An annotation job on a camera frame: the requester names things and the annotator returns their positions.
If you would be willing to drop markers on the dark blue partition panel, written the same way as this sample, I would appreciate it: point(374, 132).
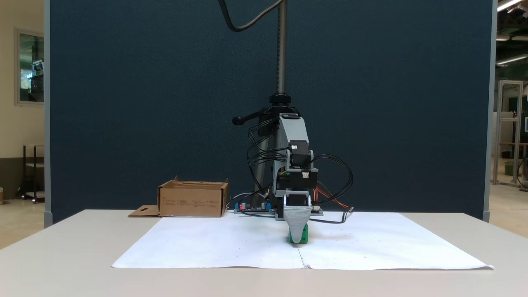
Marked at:
point(123, 103)

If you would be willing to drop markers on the white paper sheet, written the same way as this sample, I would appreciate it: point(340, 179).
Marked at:
point(231, 247)

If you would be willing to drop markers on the blue power circuit board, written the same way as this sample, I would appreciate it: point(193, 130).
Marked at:
point(251, 208)

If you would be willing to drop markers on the framed wall window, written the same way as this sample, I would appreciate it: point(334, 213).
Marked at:
point(31, 68)

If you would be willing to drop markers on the green die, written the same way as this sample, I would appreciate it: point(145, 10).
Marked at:
point(305, 236)

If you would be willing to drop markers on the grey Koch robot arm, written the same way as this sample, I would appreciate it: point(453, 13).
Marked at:
point(293, 132)

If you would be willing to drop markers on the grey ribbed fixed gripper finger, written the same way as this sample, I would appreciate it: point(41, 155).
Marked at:
point(298, 218)

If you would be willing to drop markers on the ceiling strip light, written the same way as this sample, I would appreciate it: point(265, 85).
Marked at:
point(511, 60)
point(507, 5)

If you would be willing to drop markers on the black shelf cart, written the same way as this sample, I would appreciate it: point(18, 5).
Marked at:
point(34, 173)

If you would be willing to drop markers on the brown cardboard box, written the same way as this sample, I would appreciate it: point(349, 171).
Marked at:
point(192, 202)

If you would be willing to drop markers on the black camera tripod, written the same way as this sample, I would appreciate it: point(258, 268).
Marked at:
point(282, 49)

